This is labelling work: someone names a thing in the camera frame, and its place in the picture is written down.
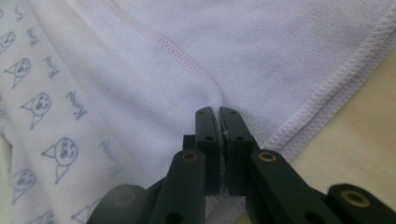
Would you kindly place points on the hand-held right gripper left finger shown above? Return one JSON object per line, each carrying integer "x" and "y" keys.
{"x": 208, "y": 130}

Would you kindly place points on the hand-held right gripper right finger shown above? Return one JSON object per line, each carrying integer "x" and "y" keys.
{"x": 236, "y": 146}

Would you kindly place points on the white printed towel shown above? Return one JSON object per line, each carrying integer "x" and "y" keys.
{"x": 186, "y": 46}

